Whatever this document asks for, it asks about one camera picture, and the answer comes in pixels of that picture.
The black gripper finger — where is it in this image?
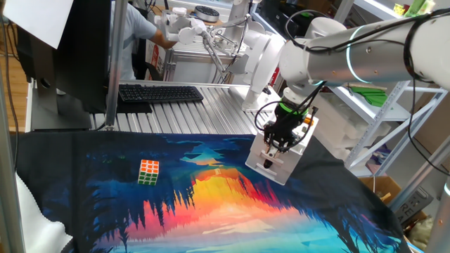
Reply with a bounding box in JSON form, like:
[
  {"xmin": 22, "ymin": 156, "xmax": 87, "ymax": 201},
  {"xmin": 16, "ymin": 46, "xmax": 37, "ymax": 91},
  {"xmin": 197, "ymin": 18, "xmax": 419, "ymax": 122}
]
[
  {"xmin": 263, "ymin": 125, "xmax": 275, "ymax": 158},
  {"xmin": 274, "ymin": 129, "xmax": 300, "ymax": 161}
]

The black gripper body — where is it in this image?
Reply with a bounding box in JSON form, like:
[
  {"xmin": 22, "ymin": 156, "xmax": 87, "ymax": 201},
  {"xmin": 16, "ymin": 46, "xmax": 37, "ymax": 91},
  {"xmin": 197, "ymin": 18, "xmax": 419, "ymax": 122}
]
[{"xmin": 269, "ymin": 108, "xmax": 309, "ymax": 136}]

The person's bare forearm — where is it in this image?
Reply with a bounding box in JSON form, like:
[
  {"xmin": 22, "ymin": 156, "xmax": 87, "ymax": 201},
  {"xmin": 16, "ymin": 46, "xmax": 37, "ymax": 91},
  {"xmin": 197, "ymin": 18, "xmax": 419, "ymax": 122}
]
[{"xmin": 153, "ymin": 27, "xmax": 179, "ymax": 50}]

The white plastic drawer cabinet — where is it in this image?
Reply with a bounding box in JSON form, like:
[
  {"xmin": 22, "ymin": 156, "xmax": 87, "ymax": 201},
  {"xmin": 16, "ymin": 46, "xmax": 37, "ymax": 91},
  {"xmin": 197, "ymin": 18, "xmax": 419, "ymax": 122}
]
[{"xmin": 245, "ymin": 114, "xmax": 320, "ymax": 186}]

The white drawer with black knob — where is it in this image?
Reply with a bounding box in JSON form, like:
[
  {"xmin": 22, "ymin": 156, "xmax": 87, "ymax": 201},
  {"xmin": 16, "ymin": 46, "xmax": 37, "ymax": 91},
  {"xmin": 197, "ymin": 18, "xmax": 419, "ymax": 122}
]
[{"xmin": 245, "ymin": 154, "xmax": 297, "ymax": 186}]

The white metal shelf rack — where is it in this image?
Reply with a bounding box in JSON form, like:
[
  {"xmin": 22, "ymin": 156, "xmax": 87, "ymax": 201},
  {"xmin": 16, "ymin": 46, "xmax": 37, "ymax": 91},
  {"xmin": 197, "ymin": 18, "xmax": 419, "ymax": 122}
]
[{"xmin": 318, "ymin": 0, "xmax": 450, "ymax": 212}]

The beige wooden piece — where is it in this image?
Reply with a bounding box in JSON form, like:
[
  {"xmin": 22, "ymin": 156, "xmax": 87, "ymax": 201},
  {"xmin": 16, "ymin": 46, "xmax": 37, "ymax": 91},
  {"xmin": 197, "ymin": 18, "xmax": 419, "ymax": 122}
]
[{"xmin": 344, "ymin": 81, "xmax": 387, "ymax": 92}]

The green cloth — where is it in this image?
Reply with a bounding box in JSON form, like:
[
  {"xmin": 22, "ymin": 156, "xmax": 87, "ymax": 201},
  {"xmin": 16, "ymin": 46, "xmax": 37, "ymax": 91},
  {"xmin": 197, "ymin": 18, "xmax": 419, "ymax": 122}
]
[{"xmin": 351, "ymin": 86, "xmax": 387, "ymax": 108}]

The colourful forest sunset cloth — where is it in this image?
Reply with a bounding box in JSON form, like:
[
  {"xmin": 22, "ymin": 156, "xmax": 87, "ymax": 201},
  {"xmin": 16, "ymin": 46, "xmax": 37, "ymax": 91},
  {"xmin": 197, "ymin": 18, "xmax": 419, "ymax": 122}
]
[{"xmin": 15, "ymin": 130, "xmax": 414, "ymax": 253}]

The brown cardboard box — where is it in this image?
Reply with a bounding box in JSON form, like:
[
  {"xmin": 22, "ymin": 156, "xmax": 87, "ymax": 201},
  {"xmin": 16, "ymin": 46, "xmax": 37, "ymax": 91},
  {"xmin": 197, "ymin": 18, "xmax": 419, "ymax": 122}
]
[{"xmin": 360, "ymin": 175, "xmax": 401, "ymax": 205}]

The black keyboard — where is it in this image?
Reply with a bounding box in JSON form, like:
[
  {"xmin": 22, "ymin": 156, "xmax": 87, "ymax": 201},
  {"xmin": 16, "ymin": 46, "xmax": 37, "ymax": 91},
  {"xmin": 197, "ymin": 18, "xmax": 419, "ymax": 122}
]
[{"xmin": 118, "ymin": 83, "xmax": 205, "ymax": 104}]

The orange green Rubik's cube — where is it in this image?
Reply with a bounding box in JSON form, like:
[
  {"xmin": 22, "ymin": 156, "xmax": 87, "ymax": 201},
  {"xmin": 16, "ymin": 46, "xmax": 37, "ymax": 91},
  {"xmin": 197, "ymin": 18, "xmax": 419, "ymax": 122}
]
[{"xmin": 137, "ymin": 159, "xmax": 160, "ymax": 186}]

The white jointed teleoperation device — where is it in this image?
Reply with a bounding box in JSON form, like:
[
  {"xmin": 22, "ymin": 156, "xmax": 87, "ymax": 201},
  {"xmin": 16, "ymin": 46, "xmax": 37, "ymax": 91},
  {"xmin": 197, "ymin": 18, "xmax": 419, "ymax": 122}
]
[{"xmin": 154, "ymin": 6, "xmax": 247, "ymax": 77}]

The round grey speaker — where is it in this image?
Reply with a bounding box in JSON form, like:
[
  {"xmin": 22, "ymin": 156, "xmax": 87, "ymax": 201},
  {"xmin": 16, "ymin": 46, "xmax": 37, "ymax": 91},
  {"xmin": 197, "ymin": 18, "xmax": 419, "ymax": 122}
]
[{"xmin": 194, "ymin": 5, "xmax": 221, "ymax": 23}]

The red white carton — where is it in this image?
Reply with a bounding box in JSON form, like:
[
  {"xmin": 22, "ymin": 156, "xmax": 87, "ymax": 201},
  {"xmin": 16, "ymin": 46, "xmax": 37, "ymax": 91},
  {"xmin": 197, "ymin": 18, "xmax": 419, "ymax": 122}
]
[{"xmin": 145, "ymin": 40, "xmax": 168, "ymax": 81}]

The black mouse pad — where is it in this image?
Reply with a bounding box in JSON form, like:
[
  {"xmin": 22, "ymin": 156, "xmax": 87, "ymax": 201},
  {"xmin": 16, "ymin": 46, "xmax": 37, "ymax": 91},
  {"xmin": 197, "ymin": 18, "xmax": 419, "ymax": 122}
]
[{"xmin": 115, "ymin": 93, "xmax": 153, "ymax": 115}]

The grey lettered plate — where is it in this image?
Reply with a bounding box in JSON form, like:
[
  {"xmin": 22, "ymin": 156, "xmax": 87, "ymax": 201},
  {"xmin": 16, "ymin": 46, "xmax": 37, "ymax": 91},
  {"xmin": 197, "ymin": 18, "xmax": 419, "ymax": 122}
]
[{"xmin": 395, "ymin": 191, "xmax": 434, "ymax": 226}]

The beige crumpled bag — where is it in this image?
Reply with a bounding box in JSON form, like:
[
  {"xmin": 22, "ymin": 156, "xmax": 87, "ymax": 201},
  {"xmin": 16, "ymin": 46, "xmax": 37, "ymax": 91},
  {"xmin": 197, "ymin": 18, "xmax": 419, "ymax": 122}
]
[{"xmin": 407, "ymin": 216, "xmax": 437, "ymax": 252}]

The person in light blue shirt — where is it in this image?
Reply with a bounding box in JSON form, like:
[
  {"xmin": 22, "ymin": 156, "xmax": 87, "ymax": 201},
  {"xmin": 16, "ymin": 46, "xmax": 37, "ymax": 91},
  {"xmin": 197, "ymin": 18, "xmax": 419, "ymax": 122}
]
[{"xmin": 109, "ymin": 2, "xmax": 158, "ymax": 81}]

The green translucent bottle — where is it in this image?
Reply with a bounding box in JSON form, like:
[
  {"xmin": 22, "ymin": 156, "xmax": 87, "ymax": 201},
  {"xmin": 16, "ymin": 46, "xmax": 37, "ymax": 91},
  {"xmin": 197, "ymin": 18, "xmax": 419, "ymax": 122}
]
[{"xmin": 404, "ymin": 0, "xmax": 436, "ymax": 18}]

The black computer monitor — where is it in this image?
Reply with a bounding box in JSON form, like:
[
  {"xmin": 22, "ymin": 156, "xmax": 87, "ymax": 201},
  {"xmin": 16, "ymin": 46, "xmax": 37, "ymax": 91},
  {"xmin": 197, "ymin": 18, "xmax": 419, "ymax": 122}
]
[{"xmin": 15, "ymin": 0, "xmax": 113, "ymax": 131}]

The white underlay cloth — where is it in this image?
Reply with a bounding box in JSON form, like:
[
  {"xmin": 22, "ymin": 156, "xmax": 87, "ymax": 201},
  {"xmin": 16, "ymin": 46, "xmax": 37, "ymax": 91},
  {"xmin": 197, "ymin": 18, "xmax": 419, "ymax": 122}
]
[{"xmin": 15, "ymin": 174, "xmax": 73, "ymax": 253}]

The white paper sheet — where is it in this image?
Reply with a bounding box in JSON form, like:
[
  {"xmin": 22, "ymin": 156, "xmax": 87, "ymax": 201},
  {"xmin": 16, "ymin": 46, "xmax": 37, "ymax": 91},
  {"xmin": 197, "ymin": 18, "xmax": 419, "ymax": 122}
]
[{"xmin": 2, "ymin": 0, "xmax": 75, "ymax": 50}]

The aluminium frame stand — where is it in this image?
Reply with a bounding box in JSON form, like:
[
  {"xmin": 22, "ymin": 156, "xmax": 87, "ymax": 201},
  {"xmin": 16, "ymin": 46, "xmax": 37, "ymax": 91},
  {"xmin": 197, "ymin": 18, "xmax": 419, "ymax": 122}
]
[{"xmin": 163, "ymin": 44, "xmax": 247, "ymax": 85}]

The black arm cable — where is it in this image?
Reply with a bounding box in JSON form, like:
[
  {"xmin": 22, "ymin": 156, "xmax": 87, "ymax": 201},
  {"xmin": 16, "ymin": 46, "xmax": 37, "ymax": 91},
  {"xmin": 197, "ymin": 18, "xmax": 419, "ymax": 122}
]
[{"xmin": 253, "ymin": 8, "xmax": 450, "ymax": 176}]

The aluminium frame post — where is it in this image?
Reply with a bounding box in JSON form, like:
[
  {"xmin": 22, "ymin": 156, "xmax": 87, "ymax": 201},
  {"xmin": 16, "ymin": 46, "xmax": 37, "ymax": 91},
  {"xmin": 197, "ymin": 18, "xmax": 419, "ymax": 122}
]
[
  {"xmin": 104, "ymin": 0, "xmax": 129, "ymax": 131},
  {"xmin": 0, "ymin": 66, "xmax": 25, "ymax": 253}
]

